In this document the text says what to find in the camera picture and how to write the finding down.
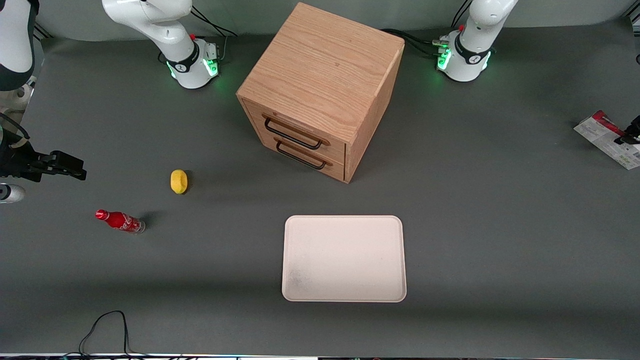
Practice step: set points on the wooden drawer front, smaller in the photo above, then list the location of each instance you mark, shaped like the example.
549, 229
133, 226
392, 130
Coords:
336, 169

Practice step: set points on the red cola bottle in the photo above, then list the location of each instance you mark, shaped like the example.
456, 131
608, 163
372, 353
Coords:
120, 220

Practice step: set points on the wooden two-drawer cabinet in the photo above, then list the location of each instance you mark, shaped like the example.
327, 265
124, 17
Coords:
320, 75

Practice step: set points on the red cookie box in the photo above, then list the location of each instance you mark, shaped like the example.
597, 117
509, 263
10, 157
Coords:
600, 135

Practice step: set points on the wooden drawer front, larger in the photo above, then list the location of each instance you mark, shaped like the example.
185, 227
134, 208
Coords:
335, 150

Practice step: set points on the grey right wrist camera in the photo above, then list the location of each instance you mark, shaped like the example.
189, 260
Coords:
11, 193

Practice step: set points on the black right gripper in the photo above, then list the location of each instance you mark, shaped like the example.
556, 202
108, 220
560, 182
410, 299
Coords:
16, 162

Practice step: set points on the beige plastic tray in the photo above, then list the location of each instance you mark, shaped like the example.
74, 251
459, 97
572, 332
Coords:
344, 257

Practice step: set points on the yellow lemon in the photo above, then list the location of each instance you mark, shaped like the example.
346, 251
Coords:
178, 181

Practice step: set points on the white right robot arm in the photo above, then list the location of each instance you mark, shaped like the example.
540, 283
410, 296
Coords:
170, 30

